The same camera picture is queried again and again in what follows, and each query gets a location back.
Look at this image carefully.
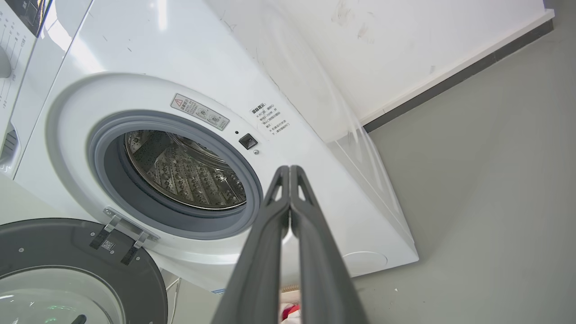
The white power cable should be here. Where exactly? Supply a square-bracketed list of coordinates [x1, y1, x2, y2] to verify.
[167, 278, 181, 324]

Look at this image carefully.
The black round glass washer door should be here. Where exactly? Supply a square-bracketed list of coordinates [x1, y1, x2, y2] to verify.
[0, 218, 168, 324]

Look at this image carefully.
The white and black baseboard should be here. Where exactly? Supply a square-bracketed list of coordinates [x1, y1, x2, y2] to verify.
[360, 9, 555, 133]

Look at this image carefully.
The chrome door hinge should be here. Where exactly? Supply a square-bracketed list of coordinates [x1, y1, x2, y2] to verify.
[89, 207, 160, 266]

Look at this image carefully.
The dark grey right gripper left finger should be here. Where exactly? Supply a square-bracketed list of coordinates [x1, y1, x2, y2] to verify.
[211, 165, 291, 324]

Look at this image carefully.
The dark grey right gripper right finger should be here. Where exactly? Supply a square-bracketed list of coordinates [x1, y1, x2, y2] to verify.
[291, 165, 369, 324]

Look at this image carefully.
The cream perforated laundry basket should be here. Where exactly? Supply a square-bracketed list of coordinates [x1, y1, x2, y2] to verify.
[280, 284, 300, 306]

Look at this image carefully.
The round drain filter cover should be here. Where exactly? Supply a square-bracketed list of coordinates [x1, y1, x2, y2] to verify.
[342, 251, 388, 277]

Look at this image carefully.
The grey rubber door gasket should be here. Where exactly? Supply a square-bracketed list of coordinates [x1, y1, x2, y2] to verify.
[87, 110, 264, 240]

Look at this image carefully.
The grey warning sticker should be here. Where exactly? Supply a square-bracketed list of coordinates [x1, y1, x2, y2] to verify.
[170, 93, 230, 131]

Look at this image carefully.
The perforated stainless steel drum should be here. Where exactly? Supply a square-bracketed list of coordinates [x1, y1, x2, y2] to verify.
[124, 130, 247, 211]

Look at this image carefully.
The white front-load washing machine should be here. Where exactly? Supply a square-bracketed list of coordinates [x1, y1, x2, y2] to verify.
[0, 0, 420, 295]

